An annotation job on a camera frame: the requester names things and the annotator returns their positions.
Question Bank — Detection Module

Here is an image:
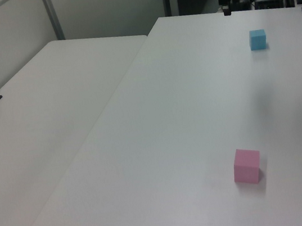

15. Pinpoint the pink cube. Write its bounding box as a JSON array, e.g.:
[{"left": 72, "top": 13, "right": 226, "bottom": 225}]
[{"left": 229, "top": 145, "right": 265, "bottom": 187}]

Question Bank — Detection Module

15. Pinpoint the grey metal frame post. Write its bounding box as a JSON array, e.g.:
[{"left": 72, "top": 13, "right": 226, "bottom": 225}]
[{"left": 41, "top": 0, "right": 66, "bottom": 43}]

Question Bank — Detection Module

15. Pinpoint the blue cube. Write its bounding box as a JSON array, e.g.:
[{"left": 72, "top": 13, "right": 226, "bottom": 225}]
[{"left": 247, "top": 28, "right": 269, "bottom": 52}]

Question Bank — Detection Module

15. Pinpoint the black electronics box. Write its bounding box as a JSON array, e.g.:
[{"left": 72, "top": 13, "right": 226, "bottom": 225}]
[{"left": 253, "top": 0, "right": 287, "bottom": 12}]

